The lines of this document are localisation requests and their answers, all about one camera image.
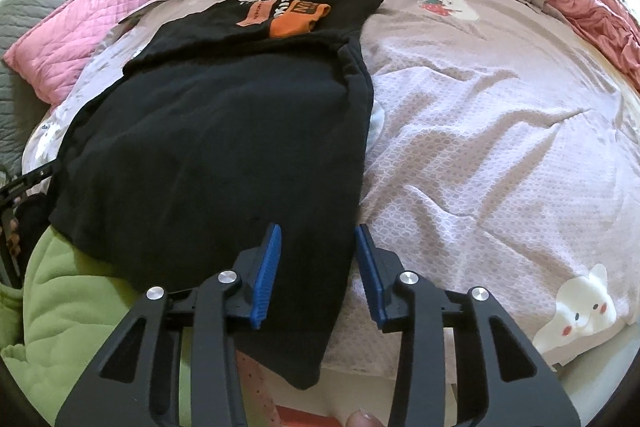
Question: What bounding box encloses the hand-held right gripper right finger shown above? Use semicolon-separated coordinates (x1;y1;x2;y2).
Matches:
354;223;581;427

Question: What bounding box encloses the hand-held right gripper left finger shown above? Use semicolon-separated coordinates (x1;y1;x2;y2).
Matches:
55;223;283;427

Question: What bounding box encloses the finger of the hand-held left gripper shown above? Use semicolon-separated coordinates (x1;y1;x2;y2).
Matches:
0;161;63;208

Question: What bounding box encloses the black sweater with orange cuffs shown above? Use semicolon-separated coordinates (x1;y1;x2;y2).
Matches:
47;0;385;392

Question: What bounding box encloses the person's left hand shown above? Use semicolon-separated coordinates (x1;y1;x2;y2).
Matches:
7;213;25;264

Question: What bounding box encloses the person's right hand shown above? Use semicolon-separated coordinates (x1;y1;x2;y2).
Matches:
345;409;386;427

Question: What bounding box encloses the green fleece garment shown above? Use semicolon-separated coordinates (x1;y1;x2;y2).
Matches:
0;224;201;427

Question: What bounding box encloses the pink dotted cloth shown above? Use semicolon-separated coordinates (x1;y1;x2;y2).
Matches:
237;347;281;427

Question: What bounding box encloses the pink quilted blanket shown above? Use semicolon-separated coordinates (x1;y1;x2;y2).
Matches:
2;0;173;105

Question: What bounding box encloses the lilac printed bed blanket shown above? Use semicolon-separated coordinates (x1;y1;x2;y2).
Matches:
22;0;640;388

